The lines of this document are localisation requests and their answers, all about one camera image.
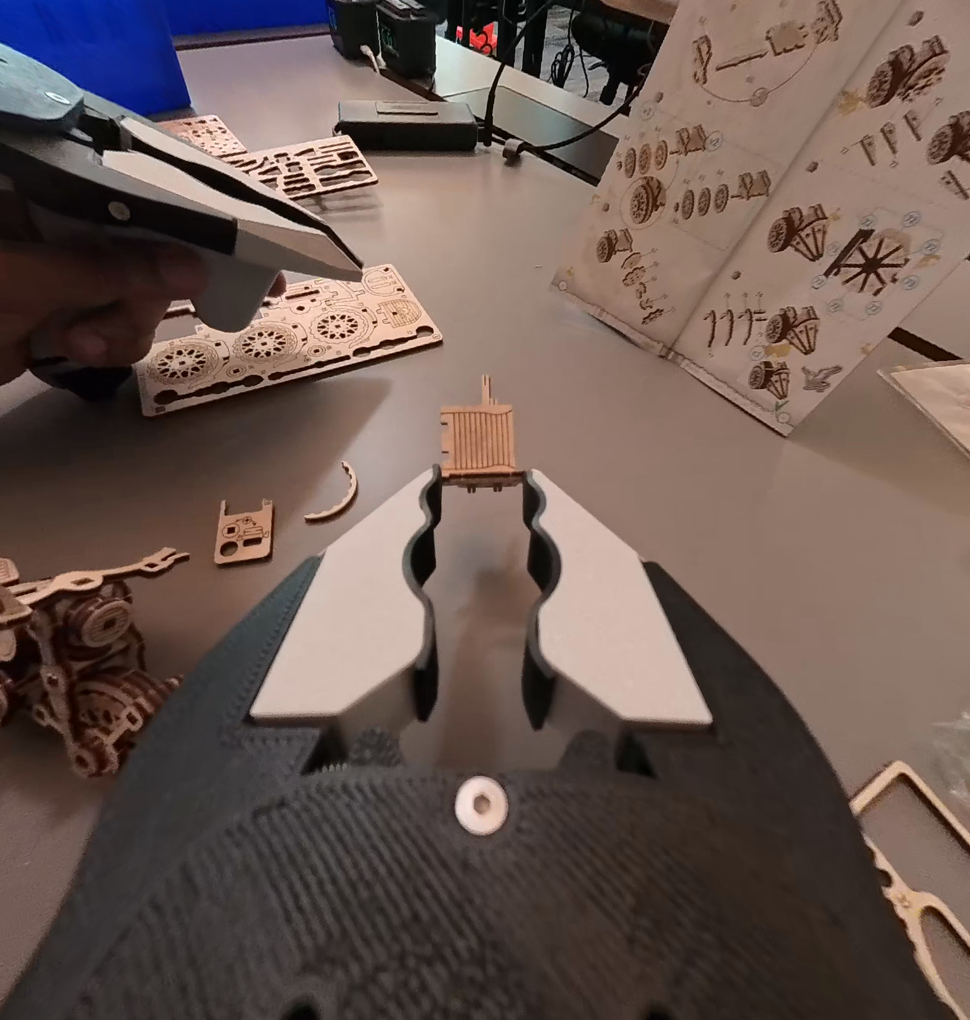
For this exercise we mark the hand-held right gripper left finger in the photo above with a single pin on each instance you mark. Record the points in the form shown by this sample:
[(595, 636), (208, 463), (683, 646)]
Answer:
[(349, 637)]

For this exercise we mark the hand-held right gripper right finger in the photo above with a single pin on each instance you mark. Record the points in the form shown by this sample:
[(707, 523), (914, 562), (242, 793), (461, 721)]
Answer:
[(612, 637)]

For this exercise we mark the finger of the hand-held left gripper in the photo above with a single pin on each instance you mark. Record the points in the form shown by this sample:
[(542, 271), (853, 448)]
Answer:
[(293, 247), (214, 179)]

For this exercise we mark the wooden sheet with wheel parts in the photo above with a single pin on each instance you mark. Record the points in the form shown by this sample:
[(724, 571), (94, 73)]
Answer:
[(293, 350)]

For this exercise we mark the small ribbed wooden model part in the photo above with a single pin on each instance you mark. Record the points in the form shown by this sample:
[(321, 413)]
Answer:
[(481, 438)]

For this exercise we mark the person's left hand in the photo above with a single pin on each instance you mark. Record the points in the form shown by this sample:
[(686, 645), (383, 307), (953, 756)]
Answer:
[(70, 303)]

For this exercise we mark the wooden sheet with fine parts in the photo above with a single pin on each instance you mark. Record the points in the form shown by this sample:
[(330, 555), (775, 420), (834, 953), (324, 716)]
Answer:
[(206, 135)]

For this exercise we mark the wooden sheet with long cutouts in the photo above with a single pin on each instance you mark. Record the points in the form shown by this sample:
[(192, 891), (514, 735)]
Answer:
[(325, 171)]

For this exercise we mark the blue plastic bin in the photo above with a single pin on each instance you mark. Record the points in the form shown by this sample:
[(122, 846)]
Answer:
[(118, 48)]

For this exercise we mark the curved toothed wooden piece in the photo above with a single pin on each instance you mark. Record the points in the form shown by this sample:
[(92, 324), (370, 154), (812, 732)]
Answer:
[(349, 498)]

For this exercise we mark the flat wooden piece with holes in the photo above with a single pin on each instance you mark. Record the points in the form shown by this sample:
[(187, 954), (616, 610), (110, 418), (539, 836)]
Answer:
[(245, 534)]

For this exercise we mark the black power adapter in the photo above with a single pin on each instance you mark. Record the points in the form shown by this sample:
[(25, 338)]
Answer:
[(405, 123)]

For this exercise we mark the black battery charger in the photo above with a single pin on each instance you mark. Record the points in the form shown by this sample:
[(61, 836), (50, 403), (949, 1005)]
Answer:
[(405, 36), (349, 28)]

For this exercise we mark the partly built wooden model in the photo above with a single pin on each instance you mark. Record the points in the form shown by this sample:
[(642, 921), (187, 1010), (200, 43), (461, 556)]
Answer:
[(94, 629)]

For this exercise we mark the clear sleeve with paper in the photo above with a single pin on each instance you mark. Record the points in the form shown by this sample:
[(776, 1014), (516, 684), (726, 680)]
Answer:
[(955, 406)]

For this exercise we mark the white instruction booklet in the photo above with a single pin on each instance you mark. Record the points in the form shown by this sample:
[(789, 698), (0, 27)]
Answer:
[(772, 199)]

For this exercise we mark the emptied wooden sheet frame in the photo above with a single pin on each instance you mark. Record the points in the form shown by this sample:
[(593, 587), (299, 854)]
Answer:
[(911, 896)]

